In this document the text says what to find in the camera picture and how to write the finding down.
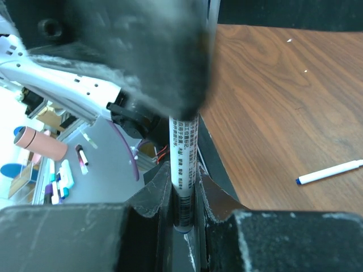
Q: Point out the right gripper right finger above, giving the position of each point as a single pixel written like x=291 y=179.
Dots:
x=216 y=226

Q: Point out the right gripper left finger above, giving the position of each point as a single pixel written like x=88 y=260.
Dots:
x=148 y=232

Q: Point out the pink cylindrical cup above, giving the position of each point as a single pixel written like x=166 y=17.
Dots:
x=40 y=143

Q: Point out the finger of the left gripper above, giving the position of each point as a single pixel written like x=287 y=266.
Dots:
x=100 y=39

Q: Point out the white thin pen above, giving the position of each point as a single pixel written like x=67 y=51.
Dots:
x=331 y=171

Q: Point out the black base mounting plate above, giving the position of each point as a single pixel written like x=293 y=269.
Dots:
x=255 y=14

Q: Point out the markers pile on floor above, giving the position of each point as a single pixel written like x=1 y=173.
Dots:
x=55 y=178

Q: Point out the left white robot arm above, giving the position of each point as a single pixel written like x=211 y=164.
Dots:
x=87 y=93

